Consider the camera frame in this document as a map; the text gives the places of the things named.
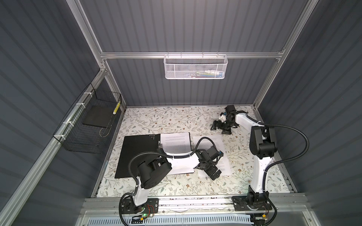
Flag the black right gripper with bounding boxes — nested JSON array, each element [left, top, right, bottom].
[[211, 121, 235, 135]]

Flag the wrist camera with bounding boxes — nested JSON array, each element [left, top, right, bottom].
[[203, 146, 224, 165], [219, 105, 237, 122]]

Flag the printed paper sheet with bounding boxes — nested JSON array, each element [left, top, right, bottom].
[[160, 132, 199, 176]]

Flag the yellow marker pen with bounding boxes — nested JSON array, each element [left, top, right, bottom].
[[113, 101, 121, 115]]

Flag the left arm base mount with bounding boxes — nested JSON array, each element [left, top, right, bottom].
[[120, 197, 159, 215]]

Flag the pens in white basket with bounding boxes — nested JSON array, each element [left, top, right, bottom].
[[184, 70, 224, 79]]

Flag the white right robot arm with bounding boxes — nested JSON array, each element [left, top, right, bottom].
[[210, 111, 278, 195]]

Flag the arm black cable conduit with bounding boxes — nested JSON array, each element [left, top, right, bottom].
[[118, 137, 217, 226], [245, 114, 310, 195]]

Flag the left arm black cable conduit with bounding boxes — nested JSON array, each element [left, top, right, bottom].
[[118, 137, 217, 226]]

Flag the black wire mesh basket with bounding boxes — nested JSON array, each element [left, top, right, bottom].
[[53, 84, 122, 154]]

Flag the white slotted cable duct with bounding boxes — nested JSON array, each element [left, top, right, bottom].
[[86, 214, 254, 226]]

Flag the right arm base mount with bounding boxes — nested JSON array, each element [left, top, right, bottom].
[[232, 194, 272, 211]]

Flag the white wire mesh basket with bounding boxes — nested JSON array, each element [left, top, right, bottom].
[[163, 54, 228, 80]]

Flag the black file folder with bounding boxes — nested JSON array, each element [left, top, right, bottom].
[[114, 132, 196, 179]]

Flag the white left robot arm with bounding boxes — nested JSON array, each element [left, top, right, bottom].
[[133, 147, 224, 207]]

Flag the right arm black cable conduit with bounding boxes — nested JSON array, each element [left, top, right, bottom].
[[245, 114, 310, 195]]

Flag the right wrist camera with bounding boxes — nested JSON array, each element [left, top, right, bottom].
[[219, 105, 237, 122]]

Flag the aluminium front rail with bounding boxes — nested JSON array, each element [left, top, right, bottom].
[[80, 193, 311, 216]]

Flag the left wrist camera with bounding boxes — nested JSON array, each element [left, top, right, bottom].
[[203, 146, 224, 165]]

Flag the black pad in basket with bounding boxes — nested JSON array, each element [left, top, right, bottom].
[[82, 106, 116, 129]]

